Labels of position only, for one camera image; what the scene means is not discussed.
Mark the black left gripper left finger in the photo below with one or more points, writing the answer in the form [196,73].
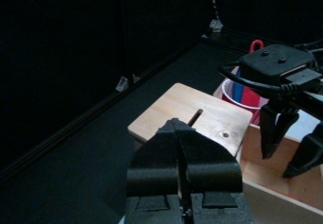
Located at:
[155,164]

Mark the wooden box with slot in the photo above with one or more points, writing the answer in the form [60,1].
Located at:
[184,108]

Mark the red plastic utensil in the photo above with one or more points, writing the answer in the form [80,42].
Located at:
[251,97]

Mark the red plastic cup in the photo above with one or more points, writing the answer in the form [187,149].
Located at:
[255,116]

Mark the blue plastic utensil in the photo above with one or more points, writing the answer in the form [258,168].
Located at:
[238,86]

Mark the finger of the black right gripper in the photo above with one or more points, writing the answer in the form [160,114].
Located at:
[307,155]
[273,130]

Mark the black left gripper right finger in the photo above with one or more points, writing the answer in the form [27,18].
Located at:
[214,168]

